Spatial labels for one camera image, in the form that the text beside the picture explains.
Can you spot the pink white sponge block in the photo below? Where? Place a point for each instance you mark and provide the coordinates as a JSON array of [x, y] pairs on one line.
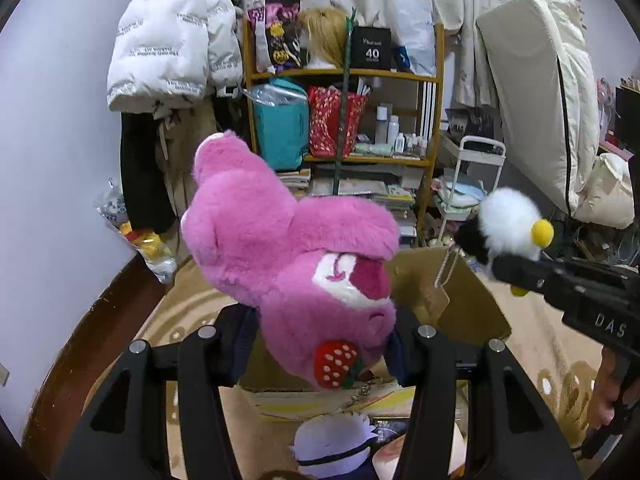
[[404, 459]]

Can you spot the green pole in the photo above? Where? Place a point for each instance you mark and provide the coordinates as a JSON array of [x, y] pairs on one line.
[[342, 120]]

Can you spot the black coat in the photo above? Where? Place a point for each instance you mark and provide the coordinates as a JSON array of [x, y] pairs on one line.
[[143, 185]]

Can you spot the teal shopping bag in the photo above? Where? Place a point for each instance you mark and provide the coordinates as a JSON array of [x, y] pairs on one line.
[[281, 116]]

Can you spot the person's hand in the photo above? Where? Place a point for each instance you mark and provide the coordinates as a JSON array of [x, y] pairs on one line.
[[605, 392]]

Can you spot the white-haired purple doll plush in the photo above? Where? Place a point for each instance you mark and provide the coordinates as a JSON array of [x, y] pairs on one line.
[[329, 446]]

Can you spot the wooden bookshelf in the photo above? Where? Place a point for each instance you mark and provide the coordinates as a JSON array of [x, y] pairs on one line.
[[428, 114]]

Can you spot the cream folded mattress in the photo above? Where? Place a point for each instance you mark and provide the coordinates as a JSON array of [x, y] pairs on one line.
[[547, 94]]

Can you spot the plastic bag of toys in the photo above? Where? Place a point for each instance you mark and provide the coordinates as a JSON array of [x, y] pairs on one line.
[[157, 256]]

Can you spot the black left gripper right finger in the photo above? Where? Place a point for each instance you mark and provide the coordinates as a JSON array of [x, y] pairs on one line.
[[511, 432]]

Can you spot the wall socket lower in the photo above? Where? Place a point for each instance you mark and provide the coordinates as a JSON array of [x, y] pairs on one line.
[[4, 375]]

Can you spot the stack of books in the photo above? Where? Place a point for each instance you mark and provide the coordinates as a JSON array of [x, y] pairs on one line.
[[296, 181]]

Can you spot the white fluffy penguin plush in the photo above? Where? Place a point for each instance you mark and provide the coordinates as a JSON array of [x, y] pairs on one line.
[[506, 236]]

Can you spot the pink strawberry bear plush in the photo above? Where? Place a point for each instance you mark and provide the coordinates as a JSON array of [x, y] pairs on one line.
[[313, 268]]

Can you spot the white utility cart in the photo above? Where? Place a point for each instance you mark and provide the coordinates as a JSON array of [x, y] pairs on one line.
[[457, 195]]

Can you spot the beige coat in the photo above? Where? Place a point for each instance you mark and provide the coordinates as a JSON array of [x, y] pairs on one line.
[[180, 134]]

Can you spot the cardboard box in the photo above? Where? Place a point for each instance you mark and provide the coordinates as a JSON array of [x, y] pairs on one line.
[[429, 286]]

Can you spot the white puffer jacket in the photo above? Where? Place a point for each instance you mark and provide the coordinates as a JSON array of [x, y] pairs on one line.
[[171, 54]]

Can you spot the blonde wig on stand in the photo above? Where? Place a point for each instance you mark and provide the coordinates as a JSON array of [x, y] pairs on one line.
[[326, 33]]

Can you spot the red patterned gift bag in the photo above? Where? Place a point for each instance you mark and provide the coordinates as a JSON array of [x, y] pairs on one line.
[[324, 120]]

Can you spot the black box with 40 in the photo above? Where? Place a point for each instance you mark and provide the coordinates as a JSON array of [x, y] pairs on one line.
[[371, 48]]

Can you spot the purple printed bag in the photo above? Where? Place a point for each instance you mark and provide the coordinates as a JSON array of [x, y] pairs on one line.
[[274, 23]]

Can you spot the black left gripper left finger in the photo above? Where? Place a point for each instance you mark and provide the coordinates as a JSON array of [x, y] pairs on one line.
[[122, 434]]

